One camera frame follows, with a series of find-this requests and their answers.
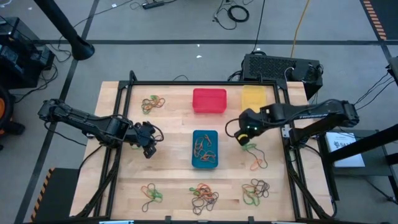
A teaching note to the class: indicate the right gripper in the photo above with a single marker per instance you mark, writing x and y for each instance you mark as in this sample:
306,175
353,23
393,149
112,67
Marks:
252,121

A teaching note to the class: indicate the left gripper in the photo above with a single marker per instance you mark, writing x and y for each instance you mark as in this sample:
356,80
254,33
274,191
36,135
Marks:
141,133

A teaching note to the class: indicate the dark rubber band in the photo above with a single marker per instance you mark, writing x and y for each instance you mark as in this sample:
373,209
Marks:
148,203
199,205
259,183
264,191
211,202
264,158
154,107
203,199

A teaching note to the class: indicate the pile of orange rubber bands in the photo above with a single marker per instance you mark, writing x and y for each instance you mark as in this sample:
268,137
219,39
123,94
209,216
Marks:
209,156

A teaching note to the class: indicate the blue plastic basket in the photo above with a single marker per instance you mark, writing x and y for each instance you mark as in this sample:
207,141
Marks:
205,165

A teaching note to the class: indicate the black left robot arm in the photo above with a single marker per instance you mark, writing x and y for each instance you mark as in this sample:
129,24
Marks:
87,121

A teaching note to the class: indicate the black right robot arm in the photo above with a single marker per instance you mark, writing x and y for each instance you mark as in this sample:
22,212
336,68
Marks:
311,115

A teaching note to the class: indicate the yellow plastic basket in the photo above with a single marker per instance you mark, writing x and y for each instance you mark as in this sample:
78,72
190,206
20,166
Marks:
253,95

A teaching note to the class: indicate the red plastic basket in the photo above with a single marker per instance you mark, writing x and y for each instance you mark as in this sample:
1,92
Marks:
210,100

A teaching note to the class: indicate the black computer case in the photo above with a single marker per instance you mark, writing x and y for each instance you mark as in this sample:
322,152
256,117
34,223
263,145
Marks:
270,68

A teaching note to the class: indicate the white paper sheet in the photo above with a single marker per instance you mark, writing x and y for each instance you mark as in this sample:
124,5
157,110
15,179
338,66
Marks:
345,155

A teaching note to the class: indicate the black hazard striped mat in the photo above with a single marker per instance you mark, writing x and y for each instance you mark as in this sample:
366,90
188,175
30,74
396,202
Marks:
388,15
59,196

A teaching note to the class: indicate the black side table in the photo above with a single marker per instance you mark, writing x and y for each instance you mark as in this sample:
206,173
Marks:
377,169

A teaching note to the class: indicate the black power strip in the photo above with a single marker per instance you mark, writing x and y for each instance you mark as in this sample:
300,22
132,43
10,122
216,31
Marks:
154,4

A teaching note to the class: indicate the black orange wheeled machine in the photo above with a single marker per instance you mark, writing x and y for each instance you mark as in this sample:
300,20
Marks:
4,109

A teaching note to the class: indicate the black pole stand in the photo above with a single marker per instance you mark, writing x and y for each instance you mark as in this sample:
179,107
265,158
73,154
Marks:
62,26

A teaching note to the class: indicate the black equipment cart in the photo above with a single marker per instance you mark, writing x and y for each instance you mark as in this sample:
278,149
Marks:
18,62

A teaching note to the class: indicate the grey metal mount plate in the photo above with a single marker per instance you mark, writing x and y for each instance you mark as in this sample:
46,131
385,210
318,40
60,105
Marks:
285,130

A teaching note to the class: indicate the black aluminium table frame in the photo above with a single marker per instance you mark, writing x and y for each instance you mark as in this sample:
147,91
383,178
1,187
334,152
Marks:
202,83

